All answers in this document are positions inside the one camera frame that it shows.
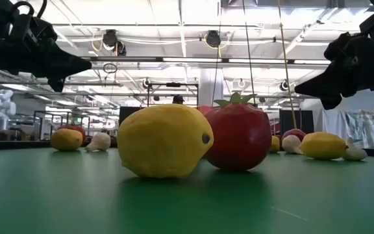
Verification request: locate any yellow lemon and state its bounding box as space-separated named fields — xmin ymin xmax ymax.
xmin=50 ymin=128 xmax=84 ymax=152
xmin=299 ymin=131 xmax=349 ymax=161
xmin=117 ymin=103 xmax=214 ymax=179
xmin=269 ymin=135 xmax=281 ymax=154

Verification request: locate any white garlic bulb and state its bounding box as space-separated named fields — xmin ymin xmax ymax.
xmin=342 ymin=136 xmax=368 ymax=162
xmin=85 ymin=132 xmax=112 ymax=153
xmin=281 ymin=135 xmax=304 ymax=155

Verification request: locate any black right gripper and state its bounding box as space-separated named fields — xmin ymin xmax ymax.
xmin=293 ymin=32 xmax=374 ymax=111

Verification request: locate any black screen panel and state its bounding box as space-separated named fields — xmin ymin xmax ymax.
xmin=118 ymin=106 xmax=144 ymax=126
xmin=279 ymin=109 xmax=314 ymax=135

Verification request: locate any white pillar with red band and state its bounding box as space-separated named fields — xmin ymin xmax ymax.
xmin=197 ymin=66 xmax=224 ymax=116

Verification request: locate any long ceiling light bar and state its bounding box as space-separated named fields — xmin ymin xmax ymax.
xmin=81 ymin=57 xmax=332 ymax=65

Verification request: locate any white blue patterned cloth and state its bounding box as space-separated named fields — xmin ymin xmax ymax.
xmin=322 ymin=109 xmax=374 ymax=150

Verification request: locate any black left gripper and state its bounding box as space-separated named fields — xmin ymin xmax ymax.
xmin=0 ymin=12 xmax=93 ymax=93

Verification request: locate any black gantry frame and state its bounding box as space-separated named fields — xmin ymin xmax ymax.
xmin=147 ymin=83 xmax=199 ymax=108

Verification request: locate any yellow hanging rope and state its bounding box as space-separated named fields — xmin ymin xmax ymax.
xmin=277 ymin=0 xmax=298 ymax=130

